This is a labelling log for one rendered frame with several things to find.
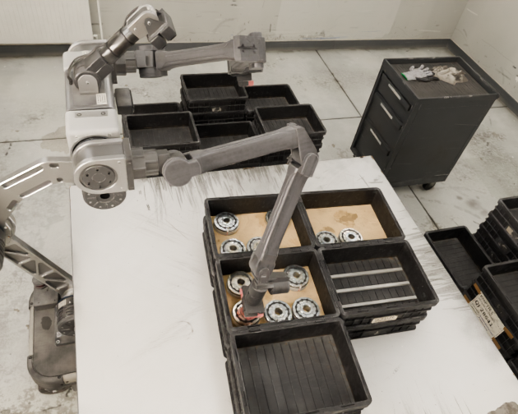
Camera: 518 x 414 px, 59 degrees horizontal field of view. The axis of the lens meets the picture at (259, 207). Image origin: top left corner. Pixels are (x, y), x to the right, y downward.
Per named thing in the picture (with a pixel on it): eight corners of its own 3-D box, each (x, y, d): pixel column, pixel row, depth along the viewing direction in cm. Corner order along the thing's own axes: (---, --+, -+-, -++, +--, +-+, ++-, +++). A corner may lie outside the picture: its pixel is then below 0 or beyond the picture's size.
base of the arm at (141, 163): (125, 169, 128) (122, 136, 119) (154, 167, 130) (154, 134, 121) (128, 191, 122) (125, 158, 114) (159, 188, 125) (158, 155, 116)
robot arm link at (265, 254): (292, 142, 140) (307, 151, 130) (307, 148, 142) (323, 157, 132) (244, 265, 150) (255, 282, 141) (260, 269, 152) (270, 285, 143)
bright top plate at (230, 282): (227, 295, 167) (228, 294, 166) (226, 271, 174) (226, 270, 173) (255, 295, 169) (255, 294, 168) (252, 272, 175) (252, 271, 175)
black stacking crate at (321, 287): (226, 347, 158) (229, 332, 150) (213, 275, 177) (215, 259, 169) (332, 332, 168) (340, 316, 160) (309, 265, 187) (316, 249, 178)
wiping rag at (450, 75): (440, 85, 288) (442, 81, 286) (423, 66, 302) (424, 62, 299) (476, 84, 297) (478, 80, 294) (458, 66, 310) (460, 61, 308)
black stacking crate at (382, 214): (309, 264, 187) (316, 248, 179) (291, 210, 206) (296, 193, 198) (395, 255, 197) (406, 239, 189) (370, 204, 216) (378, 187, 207)
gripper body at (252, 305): (258, 287, 160) (263, 277, 154) (263, 314, 154) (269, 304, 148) (240, 287, 158) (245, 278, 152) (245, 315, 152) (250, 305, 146)
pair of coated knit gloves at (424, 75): (407, 83, 285) (409, 79, 283) (393, 66, 296) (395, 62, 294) (441, 81, 292) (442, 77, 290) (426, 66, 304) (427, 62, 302)
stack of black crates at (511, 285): (529, 365, 246) (585, 325, 213) (484, 377, 237) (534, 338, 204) (485, 301, 271) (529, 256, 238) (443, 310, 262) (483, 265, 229)
